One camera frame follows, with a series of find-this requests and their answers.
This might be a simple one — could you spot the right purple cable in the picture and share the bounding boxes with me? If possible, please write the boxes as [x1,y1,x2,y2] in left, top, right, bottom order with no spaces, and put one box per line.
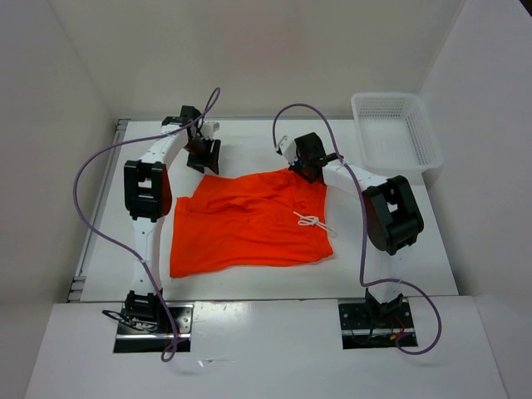
[272,103,442,357]

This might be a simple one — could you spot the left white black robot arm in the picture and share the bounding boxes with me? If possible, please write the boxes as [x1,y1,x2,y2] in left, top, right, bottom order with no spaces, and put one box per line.
[123,106,221,333]

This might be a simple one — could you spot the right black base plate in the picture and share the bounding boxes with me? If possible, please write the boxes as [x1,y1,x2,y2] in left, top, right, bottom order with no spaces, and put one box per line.
[337,299,418,350]

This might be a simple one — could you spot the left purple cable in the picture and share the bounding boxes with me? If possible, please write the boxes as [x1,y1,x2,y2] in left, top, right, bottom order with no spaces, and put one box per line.
[72,86,222,362]

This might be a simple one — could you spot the purple cable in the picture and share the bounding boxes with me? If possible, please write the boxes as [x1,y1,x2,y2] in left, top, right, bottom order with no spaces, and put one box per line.
[272,103,442,357]
[72,86,222,362]

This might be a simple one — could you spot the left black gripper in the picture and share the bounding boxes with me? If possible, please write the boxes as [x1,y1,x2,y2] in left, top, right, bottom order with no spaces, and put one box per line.
[184,136,221,175]

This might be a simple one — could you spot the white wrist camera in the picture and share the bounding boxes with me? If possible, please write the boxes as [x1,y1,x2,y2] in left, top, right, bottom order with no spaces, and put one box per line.
[275,135,298,165]
[198,121,220,140]

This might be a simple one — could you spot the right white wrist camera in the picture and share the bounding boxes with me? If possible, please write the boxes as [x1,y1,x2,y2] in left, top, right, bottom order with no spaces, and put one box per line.
[275,135,298,165]

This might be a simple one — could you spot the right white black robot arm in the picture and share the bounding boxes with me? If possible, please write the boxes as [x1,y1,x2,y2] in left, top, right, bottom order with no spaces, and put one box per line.
[276,132,424,327]

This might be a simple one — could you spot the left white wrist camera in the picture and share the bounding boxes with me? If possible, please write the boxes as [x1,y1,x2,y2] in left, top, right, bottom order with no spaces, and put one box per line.
[198,121,220,140]

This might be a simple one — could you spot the white perforated plastic basket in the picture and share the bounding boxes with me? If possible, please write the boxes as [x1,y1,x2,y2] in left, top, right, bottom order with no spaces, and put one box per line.
[351,92,443,173]

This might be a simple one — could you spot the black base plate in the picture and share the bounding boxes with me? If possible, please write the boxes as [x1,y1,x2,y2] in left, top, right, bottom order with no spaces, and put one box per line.
[337,299,418,350]
[106,303,194,354]

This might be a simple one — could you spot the aluminium table edge rail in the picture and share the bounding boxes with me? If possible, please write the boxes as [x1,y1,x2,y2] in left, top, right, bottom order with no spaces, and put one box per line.
[66,118,130,303]

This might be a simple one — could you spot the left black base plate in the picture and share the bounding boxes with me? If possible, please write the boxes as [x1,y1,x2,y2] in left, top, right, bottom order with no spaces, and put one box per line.
[106,303,194,354]

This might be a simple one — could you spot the orange shorts with white drawstring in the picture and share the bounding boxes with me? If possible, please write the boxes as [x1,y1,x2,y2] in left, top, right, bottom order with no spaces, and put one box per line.
[169,169,333,278]

